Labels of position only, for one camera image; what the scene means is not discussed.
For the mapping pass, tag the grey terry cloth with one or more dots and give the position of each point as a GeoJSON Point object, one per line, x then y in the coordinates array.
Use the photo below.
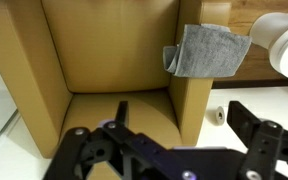
{"type": "Point", "coordinates": [207, 53]}

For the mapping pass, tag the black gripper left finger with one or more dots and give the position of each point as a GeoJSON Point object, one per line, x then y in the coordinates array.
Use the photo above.
{"type": "Point", "coordinates": [84, 156]}

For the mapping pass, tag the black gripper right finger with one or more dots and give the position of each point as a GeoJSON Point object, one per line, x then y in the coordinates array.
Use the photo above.
{"type": "Point", "coordinates": [270, 150]}

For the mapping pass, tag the white toilet paper roll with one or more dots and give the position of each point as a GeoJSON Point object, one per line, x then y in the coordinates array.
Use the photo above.
{"type": "Point", "coordinates": [220, 115]}

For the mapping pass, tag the tan leather armchair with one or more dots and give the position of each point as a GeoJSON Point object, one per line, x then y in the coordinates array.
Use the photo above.
{"type": "Point", "coordinates": [110, 50]}

